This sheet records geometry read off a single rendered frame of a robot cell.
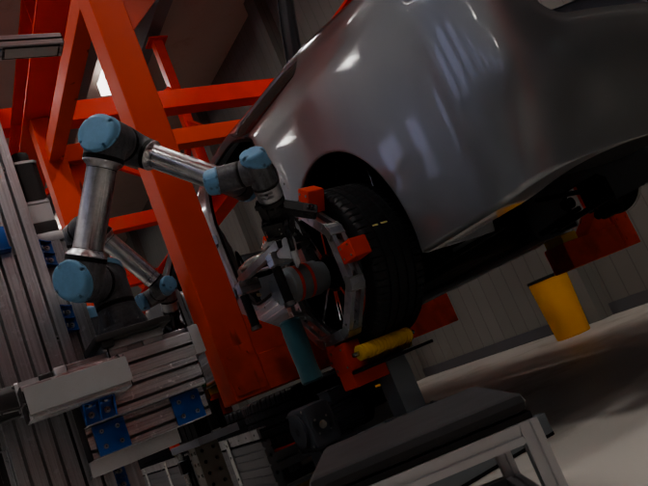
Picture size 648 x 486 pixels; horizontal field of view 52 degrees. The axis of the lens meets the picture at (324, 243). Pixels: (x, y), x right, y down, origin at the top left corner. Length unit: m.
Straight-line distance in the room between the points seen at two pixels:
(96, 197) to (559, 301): 5.02
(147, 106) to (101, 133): 1.20
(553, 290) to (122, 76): 4.41
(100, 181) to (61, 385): 0.57
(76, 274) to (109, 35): 1.64
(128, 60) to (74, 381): 1.82
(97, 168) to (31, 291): 0.47
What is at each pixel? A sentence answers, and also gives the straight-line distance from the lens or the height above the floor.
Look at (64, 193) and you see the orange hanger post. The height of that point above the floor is 2.36.
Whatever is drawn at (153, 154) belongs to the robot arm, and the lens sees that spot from 2.07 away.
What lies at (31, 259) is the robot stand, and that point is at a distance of 2.27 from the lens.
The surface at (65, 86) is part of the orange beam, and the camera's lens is 4.29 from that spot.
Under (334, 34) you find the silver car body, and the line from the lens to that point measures 2.60.
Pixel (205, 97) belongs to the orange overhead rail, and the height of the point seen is 3.28.
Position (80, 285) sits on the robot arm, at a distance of 1.95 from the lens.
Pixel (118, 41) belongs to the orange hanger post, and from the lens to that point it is 3.34.
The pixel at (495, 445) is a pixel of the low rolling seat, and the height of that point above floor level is 0.28.
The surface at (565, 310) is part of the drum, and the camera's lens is 6.40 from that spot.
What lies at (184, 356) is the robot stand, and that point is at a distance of 2.06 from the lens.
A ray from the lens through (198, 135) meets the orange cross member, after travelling 5.52.
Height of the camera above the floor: 0.46
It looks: 11 degrees up
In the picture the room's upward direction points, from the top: 22 degrees counter-clockwise
